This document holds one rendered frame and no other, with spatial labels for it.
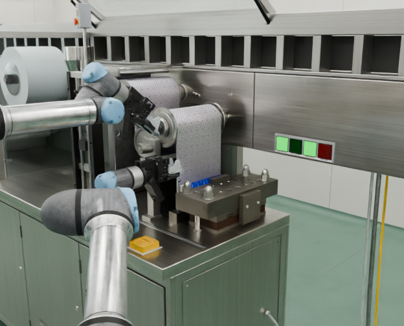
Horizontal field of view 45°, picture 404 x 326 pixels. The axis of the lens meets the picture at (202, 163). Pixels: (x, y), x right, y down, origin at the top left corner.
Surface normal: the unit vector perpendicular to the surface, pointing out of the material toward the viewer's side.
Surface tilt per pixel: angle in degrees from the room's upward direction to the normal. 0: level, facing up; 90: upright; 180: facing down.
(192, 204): 90
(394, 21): 90
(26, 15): 90
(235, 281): 90
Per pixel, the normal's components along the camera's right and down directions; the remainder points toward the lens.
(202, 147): 0.71, 0.18
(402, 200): -0.70, 0.18
